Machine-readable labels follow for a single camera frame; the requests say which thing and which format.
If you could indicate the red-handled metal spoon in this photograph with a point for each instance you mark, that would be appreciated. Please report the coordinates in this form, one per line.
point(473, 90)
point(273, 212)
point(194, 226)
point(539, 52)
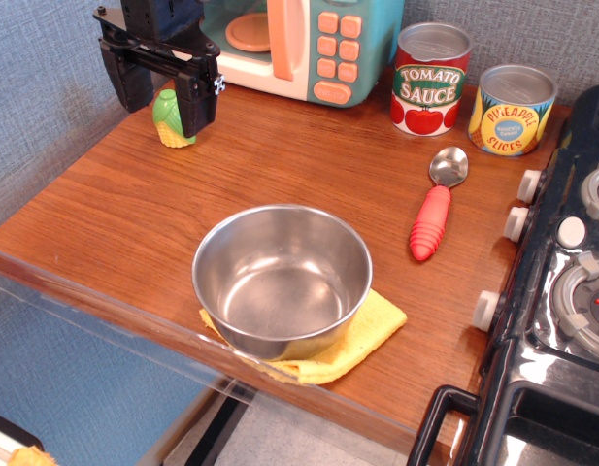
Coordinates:
point(448, 168)

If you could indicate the white stove knob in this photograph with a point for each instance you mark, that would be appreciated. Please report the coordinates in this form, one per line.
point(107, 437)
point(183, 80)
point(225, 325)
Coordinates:
point(515, 223)
point(528, 185)
point(485, 309)

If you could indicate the green yellow toy corn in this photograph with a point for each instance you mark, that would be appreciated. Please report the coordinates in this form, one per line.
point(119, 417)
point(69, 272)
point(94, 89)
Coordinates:
point(167, 120)

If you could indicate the silver metal pot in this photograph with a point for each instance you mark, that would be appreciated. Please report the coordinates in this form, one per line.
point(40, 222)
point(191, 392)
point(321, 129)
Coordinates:
point(282, 282)

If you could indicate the white stove knob lower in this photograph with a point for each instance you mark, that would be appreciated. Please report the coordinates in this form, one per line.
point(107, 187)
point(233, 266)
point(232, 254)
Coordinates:
point(485, 309)

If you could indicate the teal toy microwave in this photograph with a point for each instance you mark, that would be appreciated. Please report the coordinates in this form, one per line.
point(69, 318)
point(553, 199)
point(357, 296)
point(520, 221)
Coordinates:
point(326, 52)

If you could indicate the tomato sauce can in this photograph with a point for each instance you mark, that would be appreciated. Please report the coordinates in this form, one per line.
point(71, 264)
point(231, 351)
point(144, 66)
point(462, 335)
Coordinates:
point(430, 70)

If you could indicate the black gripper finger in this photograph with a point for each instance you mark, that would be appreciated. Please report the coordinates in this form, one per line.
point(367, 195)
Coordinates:
point(131, 81)
point(197, 87)

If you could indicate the pineapple slices can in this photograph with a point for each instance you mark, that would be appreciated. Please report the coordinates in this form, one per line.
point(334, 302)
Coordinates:
point(511, 109)

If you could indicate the orange object at corner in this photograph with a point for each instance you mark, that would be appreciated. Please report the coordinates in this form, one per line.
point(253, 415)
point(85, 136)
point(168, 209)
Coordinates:
point(31, 456)

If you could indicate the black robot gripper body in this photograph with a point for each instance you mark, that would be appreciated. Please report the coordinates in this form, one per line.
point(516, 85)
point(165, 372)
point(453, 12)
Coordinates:
point(165, 27)

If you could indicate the white stove knob middle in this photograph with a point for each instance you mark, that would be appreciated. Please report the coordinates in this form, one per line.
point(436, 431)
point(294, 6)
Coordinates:
point(515, 223)

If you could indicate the yellow folded cloth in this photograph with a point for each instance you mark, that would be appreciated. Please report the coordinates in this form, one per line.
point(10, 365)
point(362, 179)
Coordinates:
point(375, 322)

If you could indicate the white stove knob upper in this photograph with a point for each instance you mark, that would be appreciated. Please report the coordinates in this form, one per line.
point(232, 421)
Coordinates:
point(528, 185)

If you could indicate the black toy stove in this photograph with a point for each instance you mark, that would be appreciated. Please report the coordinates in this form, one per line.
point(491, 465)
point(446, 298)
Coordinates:
point(538, 402)

